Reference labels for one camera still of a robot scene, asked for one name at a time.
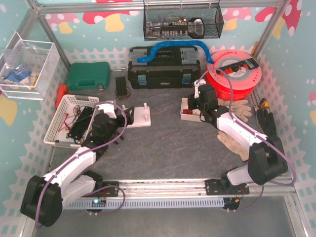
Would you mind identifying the white work glove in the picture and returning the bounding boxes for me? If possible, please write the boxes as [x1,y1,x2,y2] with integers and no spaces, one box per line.
[217,130,249,161]
[218,99,252,123]

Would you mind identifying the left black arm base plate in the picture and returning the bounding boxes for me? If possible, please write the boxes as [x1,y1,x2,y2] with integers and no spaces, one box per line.
[83,181,119,198]

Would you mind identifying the black toolbox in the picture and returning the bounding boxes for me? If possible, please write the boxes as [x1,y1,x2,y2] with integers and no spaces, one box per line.
[127,46,200,89]

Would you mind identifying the orange tool handle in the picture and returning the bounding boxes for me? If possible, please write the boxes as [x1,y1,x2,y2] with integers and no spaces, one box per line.
[55,83,70,108]

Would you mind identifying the white perforated basket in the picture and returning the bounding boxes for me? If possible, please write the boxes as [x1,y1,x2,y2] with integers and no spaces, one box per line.
[43,94,99,149]

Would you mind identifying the white parts tray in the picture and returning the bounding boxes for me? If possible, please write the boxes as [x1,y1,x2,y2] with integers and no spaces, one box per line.
[180,98,205,122]

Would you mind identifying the green plastic case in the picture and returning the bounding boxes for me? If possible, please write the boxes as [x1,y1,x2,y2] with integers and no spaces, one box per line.
[66,62,111,90]

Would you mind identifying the black mesh wire basket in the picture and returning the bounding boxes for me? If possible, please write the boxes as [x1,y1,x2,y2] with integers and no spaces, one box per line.
[143,0,224,41]

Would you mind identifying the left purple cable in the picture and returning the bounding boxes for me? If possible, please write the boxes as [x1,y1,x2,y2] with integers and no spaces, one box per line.
[34,103,128,229]

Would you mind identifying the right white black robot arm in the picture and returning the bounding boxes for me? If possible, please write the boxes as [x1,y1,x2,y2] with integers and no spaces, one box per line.
[188,83,288,186]

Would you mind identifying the brown tape roll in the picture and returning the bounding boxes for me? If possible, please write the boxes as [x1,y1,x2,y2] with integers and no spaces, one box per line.
[115,87,131,100]

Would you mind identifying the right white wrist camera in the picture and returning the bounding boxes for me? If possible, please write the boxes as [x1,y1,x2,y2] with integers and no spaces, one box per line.
[194,79,206,93]

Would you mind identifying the orange black pliers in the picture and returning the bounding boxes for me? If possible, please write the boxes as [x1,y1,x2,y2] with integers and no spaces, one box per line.
[114,131,124,145]

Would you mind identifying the black aluminium extrusion piece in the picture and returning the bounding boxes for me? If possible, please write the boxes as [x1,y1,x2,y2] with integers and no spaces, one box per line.
[116,77,127,97]

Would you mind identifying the clear acrylic box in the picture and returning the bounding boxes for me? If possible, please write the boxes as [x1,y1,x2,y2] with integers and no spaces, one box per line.
[0,32,60,101]

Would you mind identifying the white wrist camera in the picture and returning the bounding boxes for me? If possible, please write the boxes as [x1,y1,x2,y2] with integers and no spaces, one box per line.
[95,102,117,119]
[194,79,206,93]

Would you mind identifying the white work glove lower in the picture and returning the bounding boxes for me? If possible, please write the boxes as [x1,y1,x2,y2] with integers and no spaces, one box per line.
[217,130,249,161]

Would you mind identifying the white work glove upper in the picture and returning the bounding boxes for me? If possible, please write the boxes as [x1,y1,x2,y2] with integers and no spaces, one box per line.
[218,99,252,123]

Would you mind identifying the blue corrugated hose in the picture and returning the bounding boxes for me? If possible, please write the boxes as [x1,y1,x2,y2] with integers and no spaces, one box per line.
[137,40,216,65]

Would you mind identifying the blue white gloves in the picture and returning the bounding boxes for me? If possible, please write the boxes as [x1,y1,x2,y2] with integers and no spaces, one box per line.
[4,65,32,85]

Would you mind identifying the black red connector strip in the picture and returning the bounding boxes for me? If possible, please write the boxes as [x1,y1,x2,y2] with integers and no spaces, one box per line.
[216,58,259,75]

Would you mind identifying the black device in basket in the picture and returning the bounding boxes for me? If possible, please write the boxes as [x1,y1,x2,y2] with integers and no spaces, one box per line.
[68,107,95,140]

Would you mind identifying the white peg base plate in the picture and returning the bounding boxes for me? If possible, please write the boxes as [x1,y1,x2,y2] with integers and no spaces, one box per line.
[122,102,151,128]

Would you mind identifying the red filament spool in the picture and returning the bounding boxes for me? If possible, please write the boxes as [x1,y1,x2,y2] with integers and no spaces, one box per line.
[205,49,262,101]

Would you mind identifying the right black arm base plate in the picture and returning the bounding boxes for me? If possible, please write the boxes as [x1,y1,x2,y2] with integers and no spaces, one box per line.
[204,178,250,196]

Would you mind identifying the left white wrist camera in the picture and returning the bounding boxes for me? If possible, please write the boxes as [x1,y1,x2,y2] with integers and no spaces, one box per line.
[95,102,117,119]

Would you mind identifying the grey slotted cable duct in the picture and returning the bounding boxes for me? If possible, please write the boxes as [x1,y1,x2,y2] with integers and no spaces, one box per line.
[66,197,224,210]

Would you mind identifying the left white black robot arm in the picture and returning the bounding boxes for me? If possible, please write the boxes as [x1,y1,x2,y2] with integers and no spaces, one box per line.
[20,102,135,228]

